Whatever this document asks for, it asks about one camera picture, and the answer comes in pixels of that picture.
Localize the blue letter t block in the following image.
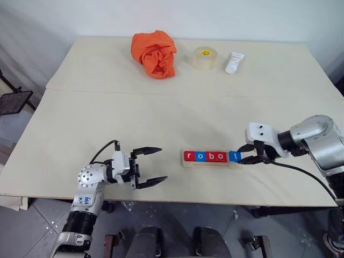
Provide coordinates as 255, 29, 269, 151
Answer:
228, 150, 243, 163

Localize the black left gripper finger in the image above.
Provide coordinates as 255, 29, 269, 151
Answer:
135, 176, 168, 190
133, 146, 163, 158

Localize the black table frame bar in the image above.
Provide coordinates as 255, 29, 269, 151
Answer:
251, 206, 339, 218

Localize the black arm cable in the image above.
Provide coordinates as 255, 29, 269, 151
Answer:
89, 139, 121, 164
262, 157, 340, 206

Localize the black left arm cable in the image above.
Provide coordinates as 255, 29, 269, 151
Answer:
89, 139, 121, 164

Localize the clear tape roll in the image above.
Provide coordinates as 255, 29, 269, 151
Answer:
192, 46, 218, 71

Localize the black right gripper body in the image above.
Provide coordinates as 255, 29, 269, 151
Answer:
251, 140, 272, 164

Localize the crumpled orange cloth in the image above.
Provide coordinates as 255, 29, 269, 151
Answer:
131, 30, 178, 80

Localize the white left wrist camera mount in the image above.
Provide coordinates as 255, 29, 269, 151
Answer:
111, 150, 132, 186

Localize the black panel on stand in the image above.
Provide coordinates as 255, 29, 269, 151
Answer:
0, 69, 37, 117

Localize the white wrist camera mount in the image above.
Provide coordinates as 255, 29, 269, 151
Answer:
244, 122, 292, 158
111, 150, 132, 186

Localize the red and white shoe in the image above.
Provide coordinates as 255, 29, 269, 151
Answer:
323, 231, 344, 255

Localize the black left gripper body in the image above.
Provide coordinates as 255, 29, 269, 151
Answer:
128, 152, 142, 190

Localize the rusty metal bracket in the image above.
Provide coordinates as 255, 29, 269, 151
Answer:
241, 235, 271, 258
104, 233, 121, 258

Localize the wooden letter tray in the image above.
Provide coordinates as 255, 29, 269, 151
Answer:
180, 149, 243, 169

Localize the white box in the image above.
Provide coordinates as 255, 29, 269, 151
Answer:
0, 193, 29, 211

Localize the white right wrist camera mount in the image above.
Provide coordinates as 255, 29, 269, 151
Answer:
244, 122, 292, 158

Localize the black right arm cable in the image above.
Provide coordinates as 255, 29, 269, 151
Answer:
262, 157, 340, 206

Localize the white squeeze tube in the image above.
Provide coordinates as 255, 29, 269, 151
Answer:
225, 51, 246, 75

